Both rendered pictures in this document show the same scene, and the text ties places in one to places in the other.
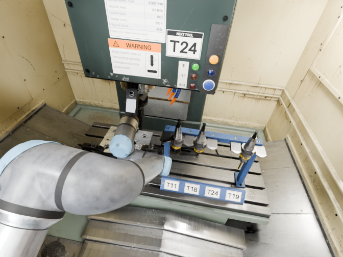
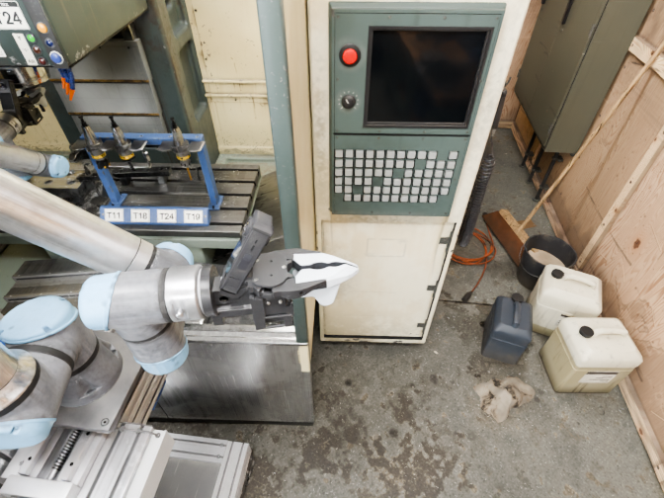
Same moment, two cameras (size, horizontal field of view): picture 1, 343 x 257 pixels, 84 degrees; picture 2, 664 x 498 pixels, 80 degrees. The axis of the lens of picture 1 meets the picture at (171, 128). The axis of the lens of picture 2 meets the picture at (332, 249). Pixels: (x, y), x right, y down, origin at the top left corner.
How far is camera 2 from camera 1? 1.12 m
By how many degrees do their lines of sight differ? 5
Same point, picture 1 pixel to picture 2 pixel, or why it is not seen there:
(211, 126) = (238, 159)
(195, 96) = (167, 104)
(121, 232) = (56, 285)
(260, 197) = (235, 216)
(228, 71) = (228, 64)
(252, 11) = not seen: outside the picture
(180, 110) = (153, 129)
